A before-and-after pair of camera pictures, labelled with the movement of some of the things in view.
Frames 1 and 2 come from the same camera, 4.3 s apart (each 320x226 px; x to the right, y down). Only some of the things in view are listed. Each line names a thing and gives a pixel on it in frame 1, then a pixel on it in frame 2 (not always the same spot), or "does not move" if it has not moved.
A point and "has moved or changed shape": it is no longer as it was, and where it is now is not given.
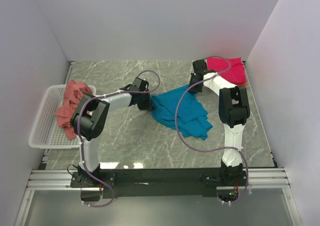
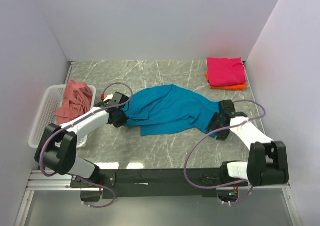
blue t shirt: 192,118 has moved or changed shape
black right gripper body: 197,89 to 216,121
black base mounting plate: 193,181 does not move
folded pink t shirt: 231,69 does not move
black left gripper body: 144,102 to 121,120
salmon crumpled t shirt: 74,92 does not move
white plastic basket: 47,132 does not move
